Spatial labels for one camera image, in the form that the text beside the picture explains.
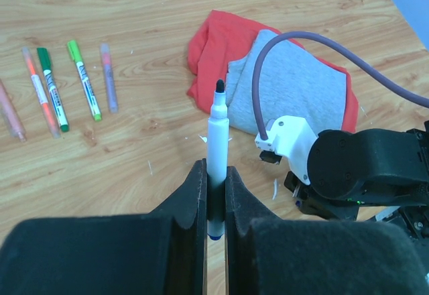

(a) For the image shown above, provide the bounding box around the red and grey cloth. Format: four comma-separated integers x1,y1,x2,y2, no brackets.
188,10,359,134

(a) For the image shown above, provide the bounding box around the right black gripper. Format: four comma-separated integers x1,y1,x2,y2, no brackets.
284,172,359,221

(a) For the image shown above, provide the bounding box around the white marker blue end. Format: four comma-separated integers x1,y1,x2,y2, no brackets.
206,79,229,241

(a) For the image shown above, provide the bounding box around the pink pen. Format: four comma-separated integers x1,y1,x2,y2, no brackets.
1,82,26,142

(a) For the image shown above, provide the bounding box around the light green pen cap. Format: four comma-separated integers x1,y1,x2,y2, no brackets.
67,40,83,63

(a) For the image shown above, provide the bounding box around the orange white pen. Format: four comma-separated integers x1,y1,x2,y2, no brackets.
36,46,70,133

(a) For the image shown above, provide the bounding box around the dark green pen cap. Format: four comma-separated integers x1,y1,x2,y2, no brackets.
37,47,52,70

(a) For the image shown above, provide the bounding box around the purple pen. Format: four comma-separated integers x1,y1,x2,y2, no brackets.
102,62,119,113

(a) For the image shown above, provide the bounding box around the pink translucent pen cap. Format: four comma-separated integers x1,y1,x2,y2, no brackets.
100,43,111,65

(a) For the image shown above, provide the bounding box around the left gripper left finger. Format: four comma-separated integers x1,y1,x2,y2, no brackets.
1,160,207,294

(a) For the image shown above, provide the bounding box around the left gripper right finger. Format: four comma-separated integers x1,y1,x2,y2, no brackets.
225,167,428,294

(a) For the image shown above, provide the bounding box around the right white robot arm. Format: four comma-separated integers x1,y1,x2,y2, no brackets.
284,129,428,241

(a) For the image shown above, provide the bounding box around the white marker green end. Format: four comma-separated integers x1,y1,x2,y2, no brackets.
75,61,102,121

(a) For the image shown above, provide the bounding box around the orange highlighter pen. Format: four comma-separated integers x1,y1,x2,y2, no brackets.
21,47,60,139

